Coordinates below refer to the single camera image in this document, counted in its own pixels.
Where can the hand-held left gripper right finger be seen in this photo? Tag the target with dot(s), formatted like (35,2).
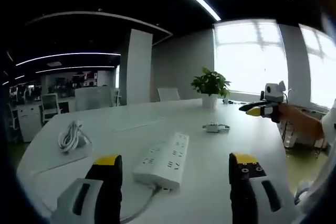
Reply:
(244,187)

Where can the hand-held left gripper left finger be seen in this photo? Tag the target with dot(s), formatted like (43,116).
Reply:
(105,182)

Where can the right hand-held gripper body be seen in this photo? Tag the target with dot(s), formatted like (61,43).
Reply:
(274,90)

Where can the small white charger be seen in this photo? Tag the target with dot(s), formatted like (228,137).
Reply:
(212,127)

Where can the white power strip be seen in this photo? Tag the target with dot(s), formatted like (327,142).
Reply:
(162,161)

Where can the small white desk object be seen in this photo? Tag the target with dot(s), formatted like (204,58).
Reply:
(225,100)

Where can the white desk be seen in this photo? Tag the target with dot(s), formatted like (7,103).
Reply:
(210,155)

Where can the curved ceiling light strip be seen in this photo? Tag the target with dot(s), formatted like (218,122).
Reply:
(76,68)
(65,55)

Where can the wide bright window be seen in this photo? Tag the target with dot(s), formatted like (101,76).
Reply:
(249,58)

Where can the narrow bright window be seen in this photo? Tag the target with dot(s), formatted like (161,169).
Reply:
(320,77)

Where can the potted green plant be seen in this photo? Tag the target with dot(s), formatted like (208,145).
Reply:
(210,82)

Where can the large white mesh chair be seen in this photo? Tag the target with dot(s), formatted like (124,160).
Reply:
(92,99)

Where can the small white chair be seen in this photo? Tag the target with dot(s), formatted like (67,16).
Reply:
(168,95)

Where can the white armrest office chair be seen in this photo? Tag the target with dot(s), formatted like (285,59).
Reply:
(50,106)

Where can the white filing cabinet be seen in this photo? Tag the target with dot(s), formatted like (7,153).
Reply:
(30,121)

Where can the row of office workstations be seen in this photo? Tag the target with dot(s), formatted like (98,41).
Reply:
(78,79)

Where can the ceiling air vent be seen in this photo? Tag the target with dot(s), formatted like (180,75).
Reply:
(54,64)

